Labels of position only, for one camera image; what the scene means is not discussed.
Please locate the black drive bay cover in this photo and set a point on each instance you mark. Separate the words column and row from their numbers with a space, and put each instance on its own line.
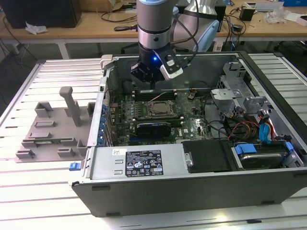
column 207, row 155

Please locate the round coin battery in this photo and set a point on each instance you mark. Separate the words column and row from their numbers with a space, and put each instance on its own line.
column 191, row 95

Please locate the perforated metal drive cage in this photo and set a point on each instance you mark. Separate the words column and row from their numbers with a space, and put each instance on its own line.
column 230, row 78

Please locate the hard disk in blue carrier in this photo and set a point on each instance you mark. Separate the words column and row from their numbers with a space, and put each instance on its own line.
column 260, row 159

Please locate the open black PC case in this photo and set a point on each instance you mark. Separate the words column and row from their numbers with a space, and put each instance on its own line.
column 168, row 198

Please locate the small grey adapter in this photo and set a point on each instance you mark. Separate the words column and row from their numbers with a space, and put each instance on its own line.
column 237, row 27

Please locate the silver drive bay frame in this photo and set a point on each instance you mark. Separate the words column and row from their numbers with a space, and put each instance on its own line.
column 256, row 105

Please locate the silver metal bracket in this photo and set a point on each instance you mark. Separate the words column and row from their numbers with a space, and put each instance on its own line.
column 226, row 100

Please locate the crumpled white paper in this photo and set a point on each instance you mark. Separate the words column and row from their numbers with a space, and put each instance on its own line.
column 36, row 28

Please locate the blue case latch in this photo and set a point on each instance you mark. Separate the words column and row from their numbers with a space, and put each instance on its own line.
column 74, row 166

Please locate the RAM slot beside graphics card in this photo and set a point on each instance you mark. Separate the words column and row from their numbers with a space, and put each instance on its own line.
column 177, row 123
column 177, row 118

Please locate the thin metal locking lever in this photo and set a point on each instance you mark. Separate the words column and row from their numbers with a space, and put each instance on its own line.
column 158, row 97

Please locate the black computer box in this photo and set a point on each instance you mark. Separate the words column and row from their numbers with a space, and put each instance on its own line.
column 40, row 12

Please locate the green motherboard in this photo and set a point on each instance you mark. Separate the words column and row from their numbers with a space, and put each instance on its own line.
column 192, row 123

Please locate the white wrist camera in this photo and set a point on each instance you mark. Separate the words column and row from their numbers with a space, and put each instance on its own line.
column 172, row 72

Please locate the clear plastic bag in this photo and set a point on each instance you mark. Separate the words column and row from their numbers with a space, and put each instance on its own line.
column 275, row 14

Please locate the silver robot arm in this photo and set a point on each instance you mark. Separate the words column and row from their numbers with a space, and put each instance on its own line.
column 153, row 19

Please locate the brown cardboard box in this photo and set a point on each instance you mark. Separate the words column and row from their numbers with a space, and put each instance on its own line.
column 120, row 4

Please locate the CPU socket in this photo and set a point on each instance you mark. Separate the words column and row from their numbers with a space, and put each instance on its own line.
column 148, row 113

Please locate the grey parts rack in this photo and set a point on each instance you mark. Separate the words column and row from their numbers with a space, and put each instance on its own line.
column 60, row 134

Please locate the black cube adapter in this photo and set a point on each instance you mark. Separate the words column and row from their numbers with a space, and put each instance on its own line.
column 246, row 14

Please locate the white flat box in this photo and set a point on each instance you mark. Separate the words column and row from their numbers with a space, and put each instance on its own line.
column 296, row 18

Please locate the black clip RAM slot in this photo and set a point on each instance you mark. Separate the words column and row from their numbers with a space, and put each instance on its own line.
column 141, row 93
column 141, row 98

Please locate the silver power supply unit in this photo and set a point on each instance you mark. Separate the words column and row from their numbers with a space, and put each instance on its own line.
column 106, row 164

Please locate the black graphics card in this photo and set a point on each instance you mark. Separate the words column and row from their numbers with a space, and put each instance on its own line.
column 154, row 129

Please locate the wooden desk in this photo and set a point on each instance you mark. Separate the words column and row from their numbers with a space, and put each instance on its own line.
column 263, row 31
column 72, row 31

